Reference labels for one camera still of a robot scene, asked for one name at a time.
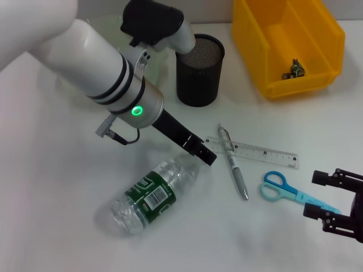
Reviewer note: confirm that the clear green-label water bottle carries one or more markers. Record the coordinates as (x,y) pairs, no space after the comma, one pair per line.
(153,192)

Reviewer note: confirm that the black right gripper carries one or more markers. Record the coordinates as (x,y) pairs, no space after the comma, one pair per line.
(358,218)

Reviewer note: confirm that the yellow plastic bin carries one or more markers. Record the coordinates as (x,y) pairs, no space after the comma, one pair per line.
(295,37)

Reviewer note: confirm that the translucent green fruit plate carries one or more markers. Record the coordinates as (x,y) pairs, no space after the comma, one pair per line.
(158,65)

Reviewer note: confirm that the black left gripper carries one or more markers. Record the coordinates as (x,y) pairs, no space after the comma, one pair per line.
(173,127)

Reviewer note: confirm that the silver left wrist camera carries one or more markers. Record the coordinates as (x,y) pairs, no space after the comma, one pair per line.
(150,20)

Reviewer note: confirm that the clear plastic ruler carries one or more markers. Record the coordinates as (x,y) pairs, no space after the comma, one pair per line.
(255,154)

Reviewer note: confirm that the blue scissors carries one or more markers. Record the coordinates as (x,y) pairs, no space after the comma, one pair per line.
(286,188)

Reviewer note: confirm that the black mesh pen holder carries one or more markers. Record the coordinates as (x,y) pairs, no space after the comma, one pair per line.
(198,82)

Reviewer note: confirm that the grey ballpoint pen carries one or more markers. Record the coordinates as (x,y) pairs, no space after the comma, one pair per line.
(235,170)

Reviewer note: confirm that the green plastic wrapper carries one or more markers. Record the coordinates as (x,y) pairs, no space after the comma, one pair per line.
(296,71)

